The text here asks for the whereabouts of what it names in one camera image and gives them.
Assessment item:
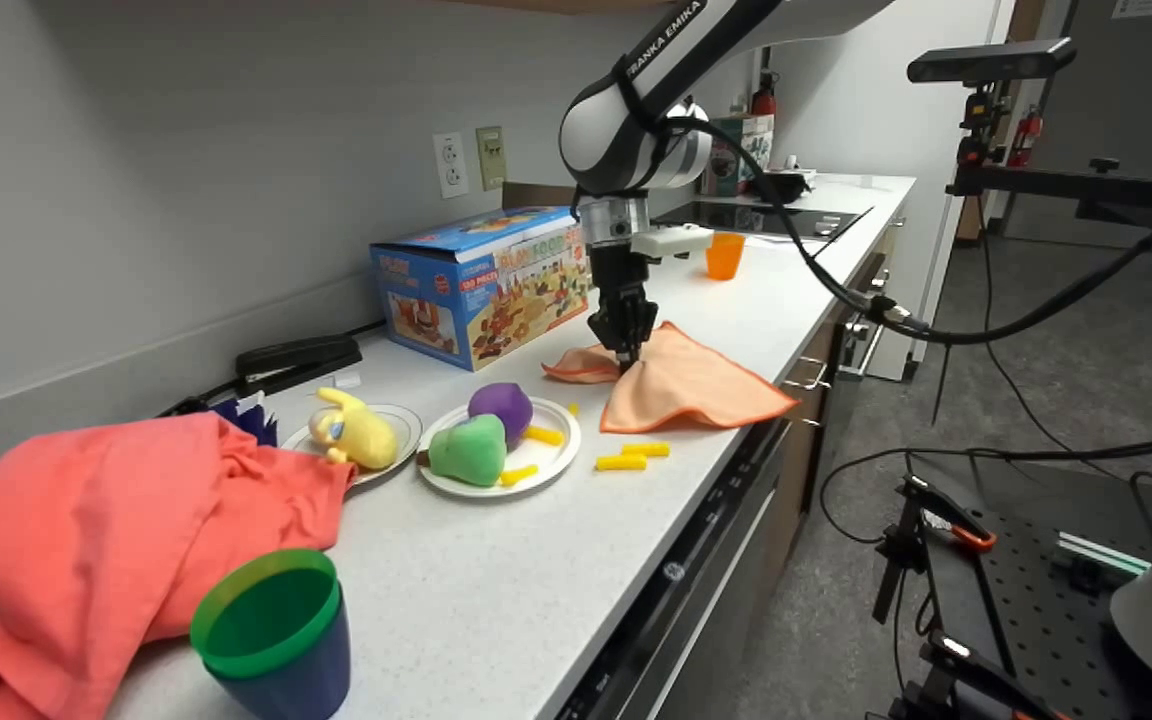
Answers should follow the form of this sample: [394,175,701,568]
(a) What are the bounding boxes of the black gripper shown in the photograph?
[589,244,656,374]

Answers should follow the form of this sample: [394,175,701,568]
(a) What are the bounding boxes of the orange microfiber cloth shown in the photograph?
[545,319,796,435]

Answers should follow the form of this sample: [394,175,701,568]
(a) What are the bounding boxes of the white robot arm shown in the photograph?
[558,0,891,368]

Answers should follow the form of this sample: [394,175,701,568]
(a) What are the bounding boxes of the yellow toy fry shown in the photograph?
[619,440,673,460]
[593,456,647,471]

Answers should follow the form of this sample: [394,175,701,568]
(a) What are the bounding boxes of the purple plush toy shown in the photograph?
[468,386,532,443]

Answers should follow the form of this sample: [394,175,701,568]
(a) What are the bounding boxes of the orange cup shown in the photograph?
[703,233,743,282]

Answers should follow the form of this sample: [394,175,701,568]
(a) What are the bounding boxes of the white plate with toys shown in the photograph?
[415,402,583,501]

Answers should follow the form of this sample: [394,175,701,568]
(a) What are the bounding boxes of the play food set box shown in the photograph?
[372,203,593,374]

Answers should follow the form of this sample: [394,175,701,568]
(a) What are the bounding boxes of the green plush toy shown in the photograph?
[427,416,508,489]

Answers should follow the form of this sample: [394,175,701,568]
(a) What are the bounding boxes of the yellow plush toy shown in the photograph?
[308,388,402,471]

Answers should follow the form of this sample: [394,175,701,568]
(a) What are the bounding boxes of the small plate under yellow toy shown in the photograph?
[288,404,419,489]

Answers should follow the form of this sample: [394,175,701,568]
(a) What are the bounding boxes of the black stapler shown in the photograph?
[236,336,362,394]

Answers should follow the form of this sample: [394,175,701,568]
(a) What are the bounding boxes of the blue package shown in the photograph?
[218,397,281,447]

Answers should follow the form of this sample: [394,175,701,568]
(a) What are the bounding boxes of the blue cup green rim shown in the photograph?
[187,549,354,720]

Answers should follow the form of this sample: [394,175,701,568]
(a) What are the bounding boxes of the coral red towel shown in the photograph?
[0,416,354,720]

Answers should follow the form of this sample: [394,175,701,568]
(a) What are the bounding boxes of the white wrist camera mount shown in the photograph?
[632,226,711,262]

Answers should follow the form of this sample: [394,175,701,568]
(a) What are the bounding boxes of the black cable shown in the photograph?
[701,117,1152,353]

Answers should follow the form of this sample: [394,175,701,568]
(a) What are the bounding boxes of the white wall outlet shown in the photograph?
[433,134,471,200]

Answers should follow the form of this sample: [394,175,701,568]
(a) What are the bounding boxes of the black camera on stand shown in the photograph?
[907,38,1077,85]

